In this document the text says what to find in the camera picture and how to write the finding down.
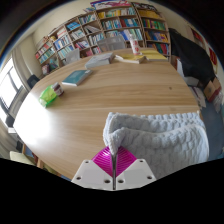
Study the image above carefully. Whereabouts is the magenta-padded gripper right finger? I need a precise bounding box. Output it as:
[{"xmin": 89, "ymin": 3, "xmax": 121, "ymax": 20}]
[{"xmin": 113, "ymin": 145, "xmax": 157, "ymax": 191}]

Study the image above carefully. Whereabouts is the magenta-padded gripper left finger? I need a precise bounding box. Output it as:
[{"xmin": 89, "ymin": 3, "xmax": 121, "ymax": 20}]
[{"xmin": 71, "ymin": 145, "xmax": 115, "ymax": 191}]

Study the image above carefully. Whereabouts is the light grey waffle towel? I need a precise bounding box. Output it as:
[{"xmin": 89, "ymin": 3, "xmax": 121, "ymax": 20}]
[{"xmin": 102, "ymin": 111, "xmax": 210, "ymax": 181}]

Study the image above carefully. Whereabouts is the green packet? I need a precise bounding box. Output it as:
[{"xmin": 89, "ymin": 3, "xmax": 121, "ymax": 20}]
[{"xmin": 38, "ymin": 84, "xmax": 58, "ymax": 109}]

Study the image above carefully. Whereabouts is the small dark-lidded jar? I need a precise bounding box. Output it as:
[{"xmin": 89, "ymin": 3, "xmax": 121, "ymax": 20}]
[{"xmin": 51, "ymin": 81, "xmax": 65, "ymax": 98}]

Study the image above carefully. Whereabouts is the teal book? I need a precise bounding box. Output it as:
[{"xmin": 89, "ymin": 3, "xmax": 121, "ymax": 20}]
[{"xmin": 61, "ymin": 68, "xmax": 94, "ymax": 88}]

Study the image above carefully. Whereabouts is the white box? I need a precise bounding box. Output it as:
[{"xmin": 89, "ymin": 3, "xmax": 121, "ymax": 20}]
[{"xmin": 176, "ymin": 59, "xmax": 201, "ymax": 88}]

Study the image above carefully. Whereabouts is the grey book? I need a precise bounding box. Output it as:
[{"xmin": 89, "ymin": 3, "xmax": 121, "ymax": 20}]
[{"xmin": 84, "ymin": 52, "xmax": 116, "ymax": 70}]

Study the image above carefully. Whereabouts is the grey chair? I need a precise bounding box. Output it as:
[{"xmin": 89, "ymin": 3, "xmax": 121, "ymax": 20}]
[
  {"xmin": 63, "ymin": 48, "xmax": 82, "ymax": 66},
  {"xmin": 96, "ymin": 35, "xmax": 127, "ymax": 53}
]

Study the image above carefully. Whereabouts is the brown cardboard box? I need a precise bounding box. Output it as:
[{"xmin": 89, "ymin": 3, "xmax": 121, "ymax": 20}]
[{"xmin": 203, "ymin": 76, "xmax": 223, "ymax": 103}]

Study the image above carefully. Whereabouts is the window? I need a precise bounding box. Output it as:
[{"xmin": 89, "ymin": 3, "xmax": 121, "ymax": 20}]
[{"xmin": 0, "ymin": 57, "xmax": 25, "ymax": 112}]

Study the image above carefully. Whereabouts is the white bottle with red label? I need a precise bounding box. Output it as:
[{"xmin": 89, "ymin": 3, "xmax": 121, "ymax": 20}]
[{"xmin": 129, "ymin": 33, "xmax": 143, "ymax": 57}]

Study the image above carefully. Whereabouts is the black cloth cover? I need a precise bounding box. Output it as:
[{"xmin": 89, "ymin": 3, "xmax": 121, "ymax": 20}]
[{"xmin": 168, "ymin": 27, "xmax": 216, "ymax": 86}]

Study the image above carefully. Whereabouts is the wooden bookshelf unit with books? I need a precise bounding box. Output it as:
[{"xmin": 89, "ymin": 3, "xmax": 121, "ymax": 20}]
[{"xmin": 34, "ymin": 1, "xmax": 172, "ymax": 76}]

